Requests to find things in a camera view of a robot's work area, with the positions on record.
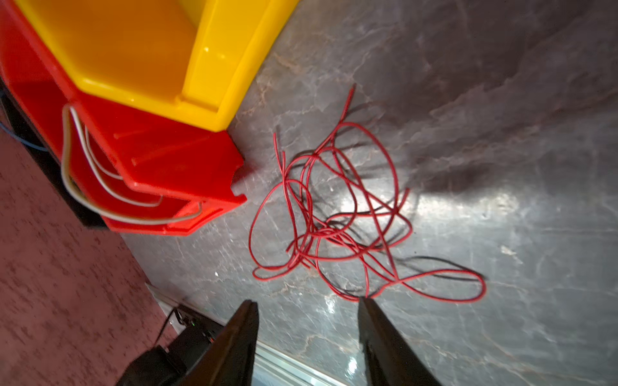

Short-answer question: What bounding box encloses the blue cable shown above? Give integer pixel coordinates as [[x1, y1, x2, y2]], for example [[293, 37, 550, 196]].
[[0, 120, 49, 154]]

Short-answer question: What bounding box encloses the black plastic bin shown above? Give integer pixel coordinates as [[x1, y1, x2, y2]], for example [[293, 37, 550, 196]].
[[1, 81, 109, 231]]

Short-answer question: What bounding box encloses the red cable tangle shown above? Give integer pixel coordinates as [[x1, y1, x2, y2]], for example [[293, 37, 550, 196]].
[[248, 84, 488, 304]]

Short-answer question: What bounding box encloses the yellow plastic bin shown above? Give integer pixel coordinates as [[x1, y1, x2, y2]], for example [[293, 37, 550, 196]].
[[18, 1, 296, 132]]

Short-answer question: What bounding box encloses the white cable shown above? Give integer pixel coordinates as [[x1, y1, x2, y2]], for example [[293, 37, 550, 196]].
[[60, 103, 204, 227]]

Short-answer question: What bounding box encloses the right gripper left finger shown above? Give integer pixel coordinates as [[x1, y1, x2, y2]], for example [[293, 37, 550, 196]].
[[180, 300, 259, 385]]

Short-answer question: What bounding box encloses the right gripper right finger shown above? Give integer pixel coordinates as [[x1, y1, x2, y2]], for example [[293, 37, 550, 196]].
[[357, 298, 440, 386]]

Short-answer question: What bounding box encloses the red plastic bin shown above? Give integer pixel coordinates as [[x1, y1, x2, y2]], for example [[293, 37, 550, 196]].
[[1, 1, 246, 236]]

